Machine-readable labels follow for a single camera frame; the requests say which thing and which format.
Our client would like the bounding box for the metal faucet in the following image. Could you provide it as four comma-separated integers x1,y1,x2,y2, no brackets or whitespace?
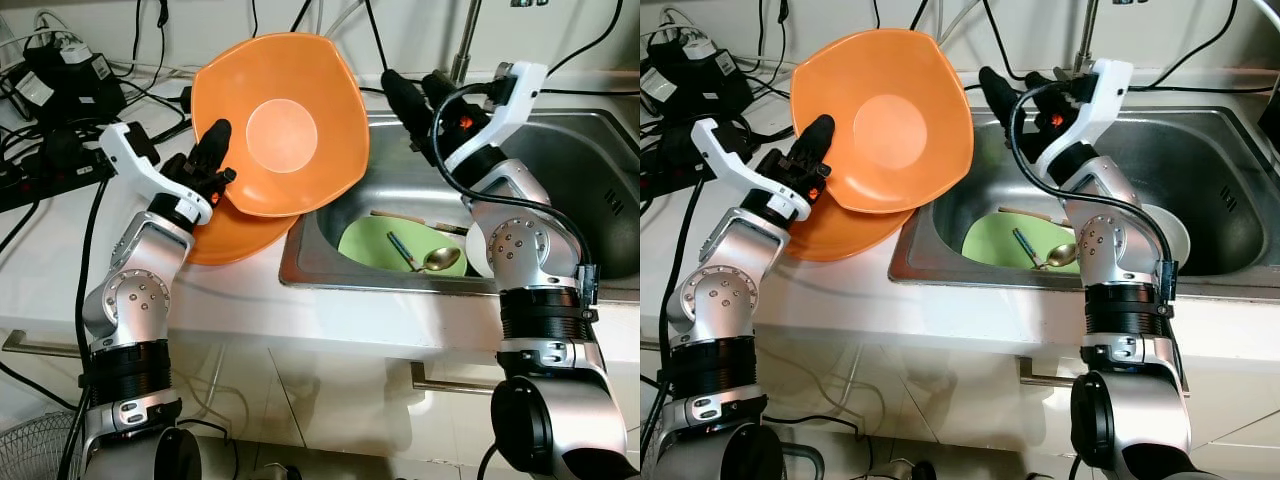
447,0,486,86
1072,0,1101,71

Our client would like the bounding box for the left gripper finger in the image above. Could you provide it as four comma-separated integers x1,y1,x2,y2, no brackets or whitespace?
190,118,234,176
790,113,836,171

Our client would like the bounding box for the wooden spoon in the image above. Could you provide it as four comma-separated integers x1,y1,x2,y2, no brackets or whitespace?
998,206,1066,226
368,208,471,237

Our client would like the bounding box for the stainless steel sink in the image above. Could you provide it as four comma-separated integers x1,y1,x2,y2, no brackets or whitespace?
278,108,641,301
888,105,1280,301

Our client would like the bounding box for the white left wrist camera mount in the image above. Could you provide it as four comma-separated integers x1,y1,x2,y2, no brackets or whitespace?
690,117,809,223
97,121,214,227

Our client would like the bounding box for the black power strip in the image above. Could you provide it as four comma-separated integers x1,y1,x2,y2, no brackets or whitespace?
640,150,701,201
0,148,113,213

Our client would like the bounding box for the black charger with white labels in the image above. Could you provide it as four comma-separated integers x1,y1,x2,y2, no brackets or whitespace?
645,35,753,119
18,40,129,129

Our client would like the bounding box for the orange plastic bowl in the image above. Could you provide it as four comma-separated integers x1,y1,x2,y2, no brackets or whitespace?
190,32,372,219
183,193,303,267
785,195,913,263
789,28,976,215

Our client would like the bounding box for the gold spoon with blue handle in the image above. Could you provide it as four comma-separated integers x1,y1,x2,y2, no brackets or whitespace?
385,232,463,275
1012,228,1081,271

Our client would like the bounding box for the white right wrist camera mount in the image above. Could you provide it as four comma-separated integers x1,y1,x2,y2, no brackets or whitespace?
443,61,549,173
1035,58,1134,181

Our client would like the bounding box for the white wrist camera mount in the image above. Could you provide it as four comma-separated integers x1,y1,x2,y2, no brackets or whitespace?
443,61,549,173
97,121,214,227
1035,58,1134,181
690,117,809,223

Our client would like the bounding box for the grey floor fan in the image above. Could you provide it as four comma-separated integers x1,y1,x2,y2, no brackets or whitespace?
0,410,86,480

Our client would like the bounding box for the green plate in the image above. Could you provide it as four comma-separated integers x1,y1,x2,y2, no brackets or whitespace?
337,214,471,278
960,212,1086,273

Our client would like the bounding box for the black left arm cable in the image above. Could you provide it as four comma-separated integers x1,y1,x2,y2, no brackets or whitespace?
55,175,111,480
640,175,701,480

